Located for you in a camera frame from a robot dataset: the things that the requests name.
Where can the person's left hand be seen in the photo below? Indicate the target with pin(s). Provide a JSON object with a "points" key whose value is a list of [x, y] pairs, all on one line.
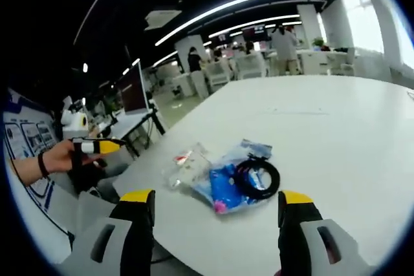
{"points": [[59, 158]]}

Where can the wall poster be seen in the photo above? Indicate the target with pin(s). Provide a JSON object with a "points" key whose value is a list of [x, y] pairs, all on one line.
{"points": [[29, 133]]}

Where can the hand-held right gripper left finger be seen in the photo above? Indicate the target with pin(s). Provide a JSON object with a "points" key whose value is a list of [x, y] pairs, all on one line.
{"points": [[97, 256]]}

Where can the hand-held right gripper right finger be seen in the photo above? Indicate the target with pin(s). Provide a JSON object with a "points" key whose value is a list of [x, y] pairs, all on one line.
{"points": [[323, 256]]}

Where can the green potted plant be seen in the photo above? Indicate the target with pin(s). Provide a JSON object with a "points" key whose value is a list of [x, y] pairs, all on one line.
{"points": [[318, 42]]}

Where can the long ceiling light strip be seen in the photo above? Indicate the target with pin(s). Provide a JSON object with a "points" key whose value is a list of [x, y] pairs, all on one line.
{"points": [[239, 3]]}

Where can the ceiling air conditioner unit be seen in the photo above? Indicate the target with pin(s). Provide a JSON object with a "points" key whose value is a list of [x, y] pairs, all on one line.
{"points": [[162, 19]]}

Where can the white office desk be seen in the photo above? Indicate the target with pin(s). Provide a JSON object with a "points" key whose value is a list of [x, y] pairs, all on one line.
{"points": [[129, 124]]}

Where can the black wristband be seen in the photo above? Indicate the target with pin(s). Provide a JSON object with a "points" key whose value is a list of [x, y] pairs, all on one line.
{"points": [[43, 164]]}

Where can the computer monitor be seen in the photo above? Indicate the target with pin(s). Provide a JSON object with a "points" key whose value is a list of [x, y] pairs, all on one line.
{"points": [[132, 90]]}

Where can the blue plastic packet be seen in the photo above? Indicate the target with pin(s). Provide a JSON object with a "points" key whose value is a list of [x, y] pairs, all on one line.
{"points": [[223, 188]]}

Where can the clear plastic packet red item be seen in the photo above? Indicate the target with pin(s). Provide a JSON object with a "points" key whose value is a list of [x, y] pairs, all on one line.
{"points": [[187, 166]]}

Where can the white tabletop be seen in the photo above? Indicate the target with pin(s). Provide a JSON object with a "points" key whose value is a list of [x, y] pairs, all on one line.
{"points": [[323, 127]]}

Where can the thin ceiling light strip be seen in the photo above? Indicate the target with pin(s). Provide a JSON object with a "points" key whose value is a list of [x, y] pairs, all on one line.
{"points": [[93, 6]]}

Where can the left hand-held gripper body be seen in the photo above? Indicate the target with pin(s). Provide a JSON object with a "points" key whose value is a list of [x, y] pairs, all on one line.
{"points": [[72, 124]]}

